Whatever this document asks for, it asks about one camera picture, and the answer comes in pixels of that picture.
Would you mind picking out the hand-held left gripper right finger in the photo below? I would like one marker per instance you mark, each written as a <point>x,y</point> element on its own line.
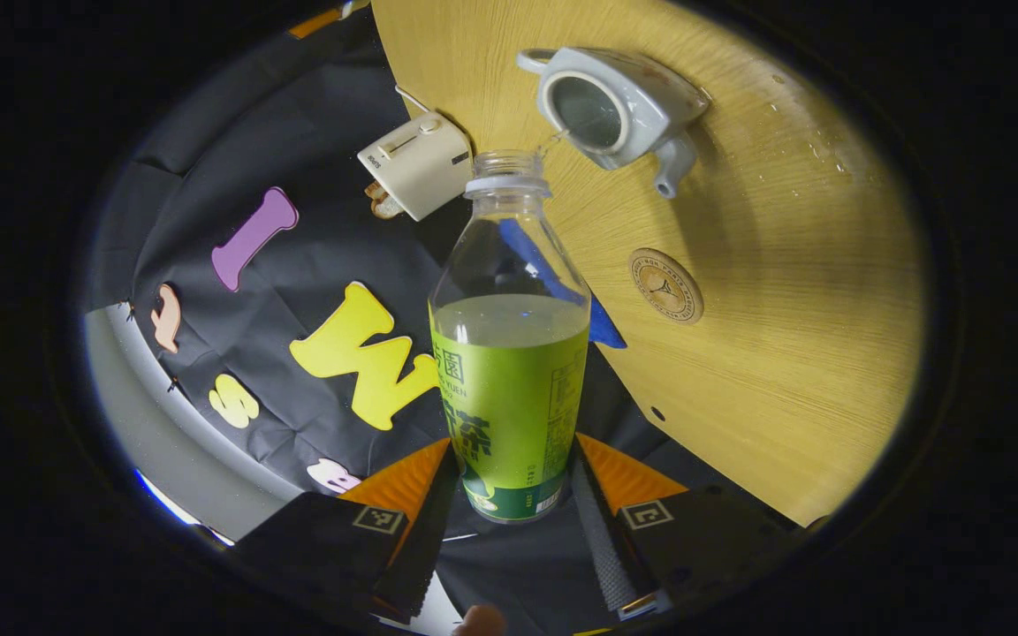
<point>703,539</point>

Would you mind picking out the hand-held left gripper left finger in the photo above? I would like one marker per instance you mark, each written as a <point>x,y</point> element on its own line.
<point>323,539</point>

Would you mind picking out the green label water bottle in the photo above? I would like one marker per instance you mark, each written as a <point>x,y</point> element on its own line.
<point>509,397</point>

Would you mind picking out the round wooden coaster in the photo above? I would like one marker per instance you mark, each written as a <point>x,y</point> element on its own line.
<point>666,285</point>

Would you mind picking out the white ceramic teacup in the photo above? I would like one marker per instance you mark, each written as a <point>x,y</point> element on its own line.
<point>641,97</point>

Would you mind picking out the blue towel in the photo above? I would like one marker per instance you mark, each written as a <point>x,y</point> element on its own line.
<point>608,332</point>

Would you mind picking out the brown toast slice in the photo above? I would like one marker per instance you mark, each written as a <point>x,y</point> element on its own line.
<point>375,192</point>
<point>388,208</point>

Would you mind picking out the white toaster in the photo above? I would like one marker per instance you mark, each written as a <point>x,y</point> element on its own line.
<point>421,163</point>

